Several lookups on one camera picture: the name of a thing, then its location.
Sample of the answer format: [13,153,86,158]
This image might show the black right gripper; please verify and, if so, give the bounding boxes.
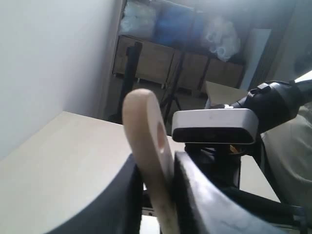
[185,143,305,227]

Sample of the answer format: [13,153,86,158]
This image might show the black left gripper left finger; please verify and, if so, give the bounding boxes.
[49,155,143,234]

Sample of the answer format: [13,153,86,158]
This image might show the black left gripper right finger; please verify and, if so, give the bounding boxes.
[173,152,290,234]

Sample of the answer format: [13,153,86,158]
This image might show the white paint brush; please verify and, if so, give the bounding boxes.
[122,89,180,234]

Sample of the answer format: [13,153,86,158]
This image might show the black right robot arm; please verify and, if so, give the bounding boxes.
[232,81,312,228]

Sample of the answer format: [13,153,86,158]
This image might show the black tripod stand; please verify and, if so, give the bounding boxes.
[158,4,195,120]

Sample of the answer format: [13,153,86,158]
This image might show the wooden storage shelf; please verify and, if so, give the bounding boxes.
[113,0,245,92]

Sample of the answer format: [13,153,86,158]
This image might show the clear plastic bags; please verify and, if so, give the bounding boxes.
[201,17,241,62]

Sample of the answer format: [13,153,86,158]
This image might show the white board leaning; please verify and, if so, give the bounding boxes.
[240,28,271,91]

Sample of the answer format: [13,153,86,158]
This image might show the blue bag on shelf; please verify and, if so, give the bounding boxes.
[152,4,206,47]

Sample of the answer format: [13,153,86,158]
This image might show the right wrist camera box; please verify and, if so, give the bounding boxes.
[172,108,259,145]

